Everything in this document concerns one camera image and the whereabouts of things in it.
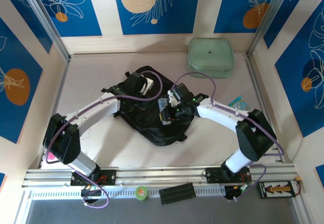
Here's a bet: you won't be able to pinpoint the clear plastic box red label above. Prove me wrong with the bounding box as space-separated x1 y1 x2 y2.
157 97 171 126

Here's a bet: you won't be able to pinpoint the black student backpack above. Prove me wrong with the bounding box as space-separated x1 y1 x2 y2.
101 65 195 147

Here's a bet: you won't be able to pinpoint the mint green zip pouch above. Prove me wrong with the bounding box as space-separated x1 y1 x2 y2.
188 37 233 79

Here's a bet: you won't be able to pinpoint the black ridged block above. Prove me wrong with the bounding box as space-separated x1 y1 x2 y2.
158 183 197 206

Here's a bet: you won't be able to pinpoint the green tape roll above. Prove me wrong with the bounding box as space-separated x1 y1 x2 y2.
135 185 149 202

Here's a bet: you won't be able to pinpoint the black power board yellow connectors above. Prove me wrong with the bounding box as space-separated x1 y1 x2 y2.
257 180 294 199

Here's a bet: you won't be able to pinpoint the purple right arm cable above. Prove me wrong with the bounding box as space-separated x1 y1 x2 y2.
172 72 285 202

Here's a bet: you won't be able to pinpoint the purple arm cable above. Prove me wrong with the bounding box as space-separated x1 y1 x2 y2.
172 72 285 202
43 70 163 209

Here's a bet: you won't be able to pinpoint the aluminium mounting rail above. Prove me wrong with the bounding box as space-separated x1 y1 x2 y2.
22 165 297 188

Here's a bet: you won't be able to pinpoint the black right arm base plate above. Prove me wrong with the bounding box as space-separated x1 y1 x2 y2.
205 167 252 184

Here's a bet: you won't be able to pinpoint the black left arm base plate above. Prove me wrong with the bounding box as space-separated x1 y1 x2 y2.
70 168 116 186

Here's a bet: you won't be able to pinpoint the white slotted cable duct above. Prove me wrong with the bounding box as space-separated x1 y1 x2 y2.
30 186 226 200

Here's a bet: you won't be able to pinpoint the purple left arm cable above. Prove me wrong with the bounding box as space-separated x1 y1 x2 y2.
43 70 163 209

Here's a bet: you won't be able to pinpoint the aluminium frame post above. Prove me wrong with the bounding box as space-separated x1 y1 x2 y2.
247 0 296 58
19 0 71 62

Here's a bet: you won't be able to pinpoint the red and black power wire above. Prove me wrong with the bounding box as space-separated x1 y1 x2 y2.
294 175 303 195

